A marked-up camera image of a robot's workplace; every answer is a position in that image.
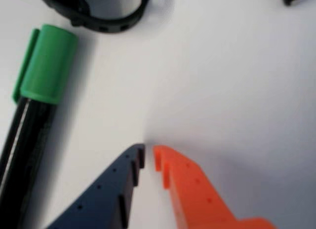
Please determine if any black ring-shaped strap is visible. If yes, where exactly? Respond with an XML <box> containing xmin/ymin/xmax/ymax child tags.
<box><xmin>36</xmin><ymin>0</ymin><xmax>152</xmax><ymax>34</ymax></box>

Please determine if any black marker with green cap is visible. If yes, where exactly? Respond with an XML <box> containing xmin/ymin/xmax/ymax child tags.
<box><xmin>0</xmin><ymin>23</ymin><xmax>79</xmax><ymax>229</ymax></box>

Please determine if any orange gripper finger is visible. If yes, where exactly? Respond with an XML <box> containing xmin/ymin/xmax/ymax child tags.
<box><xmin>153</xmin><ymin>145</ymin><xmax>279</xmax><ymax>229</ymax></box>

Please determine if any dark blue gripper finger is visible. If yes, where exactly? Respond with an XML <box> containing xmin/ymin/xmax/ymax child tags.
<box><xmin>45</xmin><ymin>143</ymin><xmax>146</xmax><ymax>229</ymax></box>

